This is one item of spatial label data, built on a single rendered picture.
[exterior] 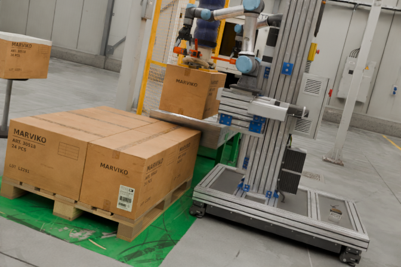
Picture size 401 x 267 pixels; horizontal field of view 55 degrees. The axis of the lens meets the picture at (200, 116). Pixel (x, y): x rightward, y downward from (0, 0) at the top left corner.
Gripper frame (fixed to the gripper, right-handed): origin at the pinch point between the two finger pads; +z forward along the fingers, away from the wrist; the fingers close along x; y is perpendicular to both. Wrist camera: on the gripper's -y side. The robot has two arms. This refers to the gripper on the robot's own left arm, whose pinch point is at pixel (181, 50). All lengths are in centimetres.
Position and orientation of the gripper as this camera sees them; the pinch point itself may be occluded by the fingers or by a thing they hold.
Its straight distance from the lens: 293.5
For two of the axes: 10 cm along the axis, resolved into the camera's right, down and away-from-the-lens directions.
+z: -2.1, 9.6, 1.6
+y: 2.6, -1.0, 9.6
